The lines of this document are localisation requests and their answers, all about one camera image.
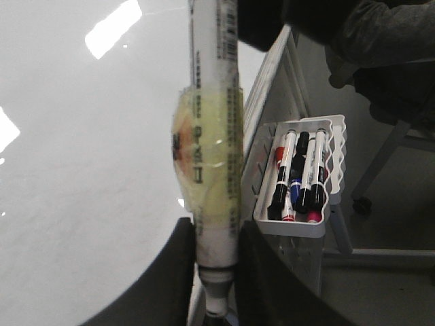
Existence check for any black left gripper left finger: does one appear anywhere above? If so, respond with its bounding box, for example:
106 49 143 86
83 217 194 325

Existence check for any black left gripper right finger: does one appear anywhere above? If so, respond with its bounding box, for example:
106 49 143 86
234 221 354 325

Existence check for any white marker with yellow tape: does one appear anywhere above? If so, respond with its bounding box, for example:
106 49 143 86
171 1 243 319

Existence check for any white whiteboard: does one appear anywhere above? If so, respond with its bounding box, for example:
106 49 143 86
0 0 293 326

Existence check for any black capped marker in tray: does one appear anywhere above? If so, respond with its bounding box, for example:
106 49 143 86
271 130 296 210

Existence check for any pink capped marker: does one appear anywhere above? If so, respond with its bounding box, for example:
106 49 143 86
307 211 322 223

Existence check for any black marker with white barrel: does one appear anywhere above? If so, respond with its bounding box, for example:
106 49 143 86
295 128 326 214

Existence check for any red and blue marker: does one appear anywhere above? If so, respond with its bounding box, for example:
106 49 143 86
281 132 310 221

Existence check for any white marker tray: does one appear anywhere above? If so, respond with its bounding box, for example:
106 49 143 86
253 115 347 238

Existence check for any grey clothed person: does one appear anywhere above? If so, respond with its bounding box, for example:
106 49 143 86
238 1 434 122

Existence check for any white metal stand frame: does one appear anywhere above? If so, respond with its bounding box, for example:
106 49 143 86
319 118 435 269

